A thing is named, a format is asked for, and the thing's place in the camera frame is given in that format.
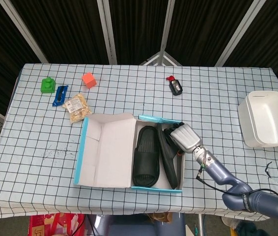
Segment checked light blue tablecloth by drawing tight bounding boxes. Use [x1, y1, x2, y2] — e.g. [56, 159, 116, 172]
[0, 63, 278, 221]

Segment black bottle with red cap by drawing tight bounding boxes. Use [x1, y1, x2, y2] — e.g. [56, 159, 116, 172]
[166, 75, 184, 96]

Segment dark folding screen white frames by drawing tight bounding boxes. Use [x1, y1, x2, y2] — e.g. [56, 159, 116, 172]
[0, 0, 278, 119]

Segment red patterned bag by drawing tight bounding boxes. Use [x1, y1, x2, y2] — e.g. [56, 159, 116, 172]
[28, 213, 85, 236]

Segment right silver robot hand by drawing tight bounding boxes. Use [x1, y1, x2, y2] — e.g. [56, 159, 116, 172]
[162, 122, 202, 156]

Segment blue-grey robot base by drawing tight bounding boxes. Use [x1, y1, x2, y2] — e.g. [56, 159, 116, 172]
[87, 213, 186, 236]

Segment black slipper with tag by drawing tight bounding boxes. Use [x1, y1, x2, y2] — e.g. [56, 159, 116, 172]
[132, 125, 161, 188]

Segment metal screen foot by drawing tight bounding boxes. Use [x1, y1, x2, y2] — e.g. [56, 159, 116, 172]
[140, 51, 183, 66]

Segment light blue shoe box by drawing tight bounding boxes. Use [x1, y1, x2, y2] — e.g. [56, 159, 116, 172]
[73, 113, 186, 195]

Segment brown paper bag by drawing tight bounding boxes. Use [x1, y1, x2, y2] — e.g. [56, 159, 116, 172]
[148, 212, 173, 223]

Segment orange cube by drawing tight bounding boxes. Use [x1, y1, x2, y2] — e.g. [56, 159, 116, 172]
[82, 72, 98, 89]

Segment white plastic bin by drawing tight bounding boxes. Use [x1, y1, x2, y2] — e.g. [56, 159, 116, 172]
[246, 90, 278, 145]
[237, 94, 278, 148]

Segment blue snack wrapper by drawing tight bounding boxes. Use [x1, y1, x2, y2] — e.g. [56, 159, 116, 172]
[52, 85, 69, 107]

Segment green toy block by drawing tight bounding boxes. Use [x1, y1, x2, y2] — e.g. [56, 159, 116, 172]
[40, 76, 56, 94]

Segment dark teal fabric bundle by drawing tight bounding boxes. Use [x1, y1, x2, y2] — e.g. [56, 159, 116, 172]
[234, 220, 266, 236]

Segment clear bag of nuts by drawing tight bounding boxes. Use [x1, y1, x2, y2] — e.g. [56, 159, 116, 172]
[62, 93, 92, 124]

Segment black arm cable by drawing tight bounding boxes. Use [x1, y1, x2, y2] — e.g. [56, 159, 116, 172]
[196, 149, 278, 198]

